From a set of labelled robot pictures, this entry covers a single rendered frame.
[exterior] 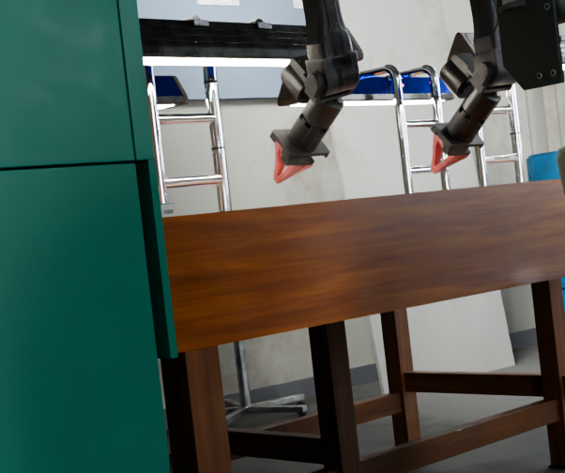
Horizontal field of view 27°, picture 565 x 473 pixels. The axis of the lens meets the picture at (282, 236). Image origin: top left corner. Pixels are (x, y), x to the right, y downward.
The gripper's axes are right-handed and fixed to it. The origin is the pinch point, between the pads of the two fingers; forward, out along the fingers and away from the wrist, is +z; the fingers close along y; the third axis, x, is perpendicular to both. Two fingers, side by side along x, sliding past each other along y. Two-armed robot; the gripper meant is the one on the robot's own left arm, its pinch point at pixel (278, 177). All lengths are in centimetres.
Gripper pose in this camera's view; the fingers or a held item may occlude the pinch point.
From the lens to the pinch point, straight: 214.8
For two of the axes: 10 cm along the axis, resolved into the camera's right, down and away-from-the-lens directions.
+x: 5.2, 7.2, -4.6
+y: -7.2, 0.8, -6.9
